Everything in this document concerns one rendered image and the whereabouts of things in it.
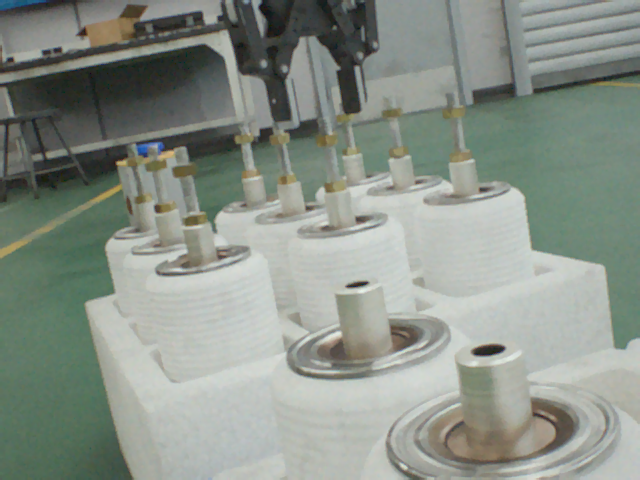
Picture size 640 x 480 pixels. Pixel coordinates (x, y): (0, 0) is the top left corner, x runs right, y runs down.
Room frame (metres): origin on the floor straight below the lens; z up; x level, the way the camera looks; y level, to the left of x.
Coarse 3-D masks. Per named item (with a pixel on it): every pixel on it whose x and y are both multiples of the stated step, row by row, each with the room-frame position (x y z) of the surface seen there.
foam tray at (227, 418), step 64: (128, 320) 0.78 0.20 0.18; (448, 320) 0.62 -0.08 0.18; (512, 320) 0.64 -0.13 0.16; (576, 320) 0.66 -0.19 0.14; (128, 384) 0.61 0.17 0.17; (192, 384) 0.57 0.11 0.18; (256, 384) 0.57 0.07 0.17; (128, 448) 0.78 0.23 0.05; (192, 448) 0.55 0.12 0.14; (256, 448) 0.56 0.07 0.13
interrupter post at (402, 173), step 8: (392, 160) 0.82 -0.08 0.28; (400, 160) 0.82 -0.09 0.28; (408, 160) 0.82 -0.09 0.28; (392, 168) 0.82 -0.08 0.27; (400, 168) 0.82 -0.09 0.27; (408, 168) 0.82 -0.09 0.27; (392, 176) 0.83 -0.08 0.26; (400, 176) 0.82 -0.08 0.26; (408, 176) 0.82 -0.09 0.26; (400, 184) 0.82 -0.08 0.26; (408, 184) 0.82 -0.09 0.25
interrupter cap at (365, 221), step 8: (360, 216) 0.70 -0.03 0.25; (368, 216) 0.69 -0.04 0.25; (376, 216) 0.68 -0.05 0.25; (384, 216) 0.67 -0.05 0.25; (312, 224) 0.70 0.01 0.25; (320, 224) 0.69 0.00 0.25; (328, 224) 0.69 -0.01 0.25; (360, 224) 0.68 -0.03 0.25; (368, 224) 0.65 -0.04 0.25; (376, 224) 0.65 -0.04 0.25; (304, 232) 0.67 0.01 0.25; (312, 232) 0.66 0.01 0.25; (320, 232) 0.66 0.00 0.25; (328, 232) 0.65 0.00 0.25; (336, 232) 0.64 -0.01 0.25; (344, 232) 0.64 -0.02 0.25; (352, 232) 0.64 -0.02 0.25; (360, 232) 0.64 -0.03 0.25
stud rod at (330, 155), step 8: (320, 120) 0.68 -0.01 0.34; (328, 120) 0.68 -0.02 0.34; (320, 128) 0.68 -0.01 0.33; (328, 128) 0.68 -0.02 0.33; (328, 152) 0.67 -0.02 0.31; (328, 160) 0.67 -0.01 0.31; (328, 168) 0.68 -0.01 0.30; (336, 168) 0.68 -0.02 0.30; (328, 176) 0.68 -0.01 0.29; (336, 176) 0.67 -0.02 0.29
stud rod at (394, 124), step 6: (390, 96) 0.83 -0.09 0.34; (390, 102) 0.83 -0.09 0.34; (390, 108) 0.83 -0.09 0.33; (390, 120) 0.83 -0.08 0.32; (396, 120) 0.83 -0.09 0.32; (390, 126) 0.83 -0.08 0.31; (396, 126) 0.83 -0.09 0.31; (396, 132) 0.82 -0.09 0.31; (396, 138) 0.83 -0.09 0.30; (396, 144) 0.83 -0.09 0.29; (402, 144) 0.83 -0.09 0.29; (402, 156) 0.83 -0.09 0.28
